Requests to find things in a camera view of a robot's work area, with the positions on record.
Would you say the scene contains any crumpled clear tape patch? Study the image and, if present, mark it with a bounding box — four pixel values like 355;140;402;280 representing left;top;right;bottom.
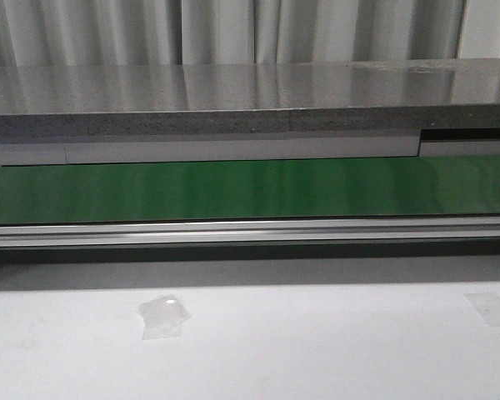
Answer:
138;294;191;340

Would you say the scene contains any grey speckled stone counter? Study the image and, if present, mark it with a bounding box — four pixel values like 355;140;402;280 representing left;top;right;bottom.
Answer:
0;59;500;142

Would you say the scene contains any green conveyor belt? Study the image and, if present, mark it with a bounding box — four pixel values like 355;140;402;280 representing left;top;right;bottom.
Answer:
0;155;500;225

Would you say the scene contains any white panel under counter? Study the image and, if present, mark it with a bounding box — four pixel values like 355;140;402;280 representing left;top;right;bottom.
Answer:
0;128;500;166

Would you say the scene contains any clear tape strip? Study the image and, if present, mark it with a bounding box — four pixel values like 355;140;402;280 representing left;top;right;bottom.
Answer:
464;292;500;328

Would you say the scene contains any white pleated curtain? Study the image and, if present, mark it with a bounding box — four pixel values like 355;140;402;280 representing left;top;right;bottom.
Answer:
0;1;500;67

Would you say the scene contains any aluminium conveyor side rail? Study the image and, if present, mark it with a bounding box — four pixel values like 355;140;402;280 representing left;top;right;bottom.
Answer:
0;216;500;249

